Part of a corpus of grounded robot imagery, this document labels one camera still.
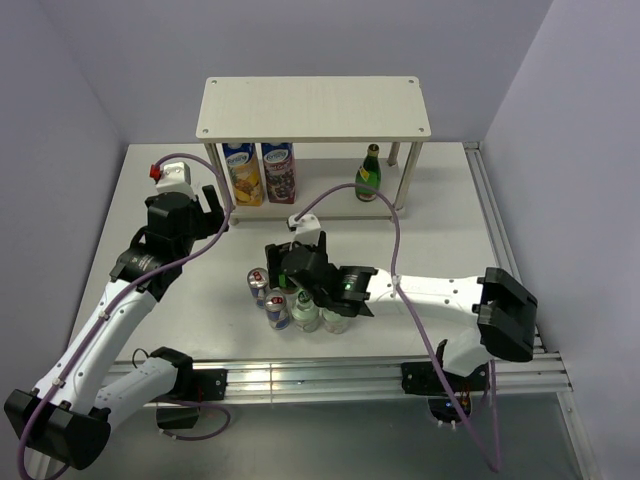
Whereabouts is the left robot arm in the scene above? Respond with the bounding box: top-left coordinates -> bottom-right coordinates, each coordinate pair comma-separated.
4,185 -> 229,470

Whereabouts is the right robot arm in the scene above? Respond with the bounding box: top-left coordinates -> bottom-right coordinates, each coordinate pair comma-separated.
265,235 -> 538,390

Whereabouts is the white two-tier shelf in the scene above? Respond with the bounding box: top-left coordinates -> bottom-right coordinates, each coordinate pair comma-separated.
196,76 -> 431,223

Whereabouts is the silver blue energy can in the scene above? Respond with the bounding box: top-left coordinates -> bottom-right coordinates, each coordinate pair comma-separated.
247,267 -> 269,309
264,290 -> 290,330

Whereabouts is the pineapple juice carton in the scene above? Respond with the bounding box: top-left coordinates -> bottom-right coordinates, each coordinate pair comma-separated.
222,143 -> 264,207

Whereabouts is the clear bottle green cap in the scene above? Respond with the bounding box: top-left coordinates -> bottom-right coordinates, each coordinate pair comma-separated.
291,289 -> 320,333
322,309 -> 349,334

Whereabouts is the red grape juice carton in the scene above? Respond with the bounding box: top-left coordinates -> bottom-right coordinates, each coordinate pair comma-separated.
261,143 -> 296,204

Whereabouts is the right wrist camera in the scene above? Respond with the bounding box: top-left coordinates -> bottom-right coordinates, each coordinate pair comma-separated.
287,213 -> 321,250

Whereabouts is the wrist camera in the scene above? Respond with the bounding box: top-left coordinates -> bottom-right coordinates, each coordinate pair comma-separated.
287,213 -> 321,250
150,161 -> 196,199

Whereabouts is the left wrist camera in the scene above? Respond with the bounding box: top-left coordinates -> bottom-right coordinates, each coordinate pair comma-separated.
150,161 -> 196,199

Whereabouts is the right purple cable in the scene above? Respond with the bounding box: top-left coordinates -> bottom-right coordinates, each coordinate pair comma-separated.
294,182 -> 503,473

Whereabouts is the purple cable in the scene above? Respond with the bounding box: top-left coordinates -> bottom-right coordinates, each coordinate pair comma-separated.
14,153 -> 236,480
294,182 -> 503,473

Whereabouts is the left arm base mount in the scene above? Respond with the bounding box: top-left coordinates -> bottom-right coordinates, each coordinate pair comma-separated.
155,368 -> 228,434

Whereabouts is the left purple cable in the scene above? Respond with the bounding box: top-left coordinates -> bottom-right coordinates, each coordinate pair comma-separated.
14,153 -> 236,480

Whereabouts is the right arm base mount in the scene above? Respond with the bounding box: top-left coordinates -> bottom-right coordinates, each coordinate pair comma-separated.
401,361 -> 490,423

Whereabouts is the aluminium rail frame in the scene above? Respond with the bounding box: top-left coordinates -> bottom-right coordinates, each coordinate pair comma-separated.
107,141 -> 601,480

